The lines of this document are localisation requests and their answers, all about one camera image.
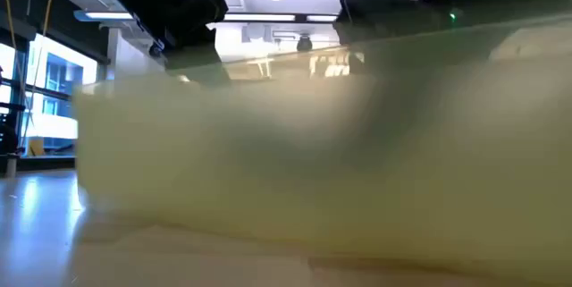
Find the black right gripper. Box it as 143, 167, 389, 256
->
333, 0, 452, 49

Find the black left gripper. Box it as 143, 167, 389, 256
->
163, 0, 232, 87

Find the yellow translucent plastic basket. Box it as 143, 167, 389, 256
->
72, 12, 572, 286

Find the small black dome fixture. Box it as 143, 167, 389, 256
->
296, 34, 314, 53

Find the fluorescent ceiling light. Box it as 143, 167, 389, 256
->
73, 9, 136, 22

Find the black floor equipment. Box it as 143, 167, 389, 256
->
0, 102, 27, 179

